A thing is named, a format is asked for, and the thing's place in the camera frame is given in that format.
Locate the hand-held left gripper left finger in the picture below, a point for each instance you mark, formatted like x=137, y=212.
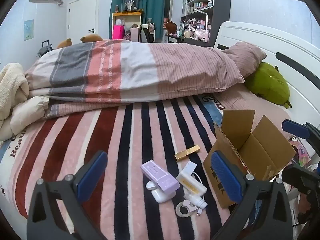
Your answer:
x=92, y=178

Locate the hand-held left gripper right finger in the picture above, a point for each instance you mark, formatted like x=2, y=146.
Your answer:
x=225, y=177

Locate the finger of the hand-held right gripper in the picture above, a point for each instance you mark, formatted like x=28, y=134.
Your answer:
x=300, y=178
x=295, y=128

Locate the cardboard box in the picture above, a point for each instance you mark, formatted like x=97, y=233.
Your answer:
x=265, y=150

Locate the gold rectangular box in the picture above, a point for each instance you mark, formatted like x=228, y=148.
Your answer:
x=187, y=152

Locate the purple rectangular box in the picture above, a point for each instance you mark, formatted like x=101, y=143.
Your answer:
x=160, y=180

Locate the colourful printed packet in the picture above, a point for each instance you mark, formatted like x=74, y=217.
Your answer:
x=301, y=152

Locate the white box with yellow label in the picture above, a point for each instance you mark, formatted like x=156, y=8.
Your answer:
x=191, y=185

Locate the striped pink printed blanket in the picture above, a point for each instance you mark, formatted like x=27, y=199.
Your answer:
x=100, y=135

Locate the green plush toy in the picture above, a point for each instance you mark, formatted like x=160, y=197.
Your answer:
x=270, y=85

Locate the pink ribbed pillow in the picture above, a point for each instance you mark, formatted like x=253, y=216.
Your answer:
x=250, y=102

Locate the clear tape roll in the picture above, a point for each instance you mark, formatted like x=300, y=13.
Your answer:
x=177, y=210

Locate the white earbud case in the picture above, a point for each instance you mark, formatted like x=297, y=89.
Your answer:
x=158, y=198

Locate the pink striped pillow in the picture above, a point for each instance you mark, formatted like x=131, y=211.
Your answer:
x=247, y=57

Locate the white bed headboard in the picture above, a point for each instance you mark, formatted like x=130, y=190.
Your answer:
x=250, y=32

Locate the striped pink grey duvet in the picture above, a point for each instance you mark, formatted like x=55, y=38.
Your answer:
x=125, y=75

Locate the cream fleece blanket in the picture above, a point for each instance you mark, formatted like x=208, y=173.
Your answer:
x=12, y=85

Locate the brown plush bear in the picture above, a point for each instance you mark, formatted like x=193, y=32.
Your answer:
x=91, y=38
x=64, y=43

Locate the dark suitcase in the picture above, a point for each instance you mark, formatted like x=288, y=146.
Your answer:
x=45, y=48

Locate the grey bookshelf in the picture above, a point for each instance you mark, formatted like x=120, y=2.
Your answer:
x=222, y=5

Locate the cluttered dark desk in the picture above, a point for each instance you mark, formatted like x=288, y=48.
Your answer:
x=175, y=39

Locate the pink cup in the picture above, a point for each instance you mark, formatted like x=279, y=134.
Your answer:
x=118, y=32

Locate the pale pink paper bag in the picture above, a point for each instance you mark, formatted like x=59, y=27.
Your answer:
x=135, y=34

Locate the white door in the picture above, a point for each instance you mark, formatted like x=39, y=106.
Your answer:
x=82, y=20

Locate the round brown plush toy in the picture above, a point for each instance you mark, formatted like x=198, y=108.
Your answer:
x=171, y=27

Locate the yellow wooden shelf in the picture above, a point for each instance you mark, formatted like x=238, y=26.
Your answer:
x=127, y=15

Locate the glass display case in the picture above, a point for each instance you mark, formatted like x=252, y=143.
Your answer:
x=130, y=2

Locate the teal curtain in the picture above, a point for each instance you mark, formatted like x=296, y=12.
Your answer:
x=150, y=2

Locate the blue wall poster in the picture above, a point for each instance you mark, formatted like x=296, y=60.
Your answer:
x=28, y=30

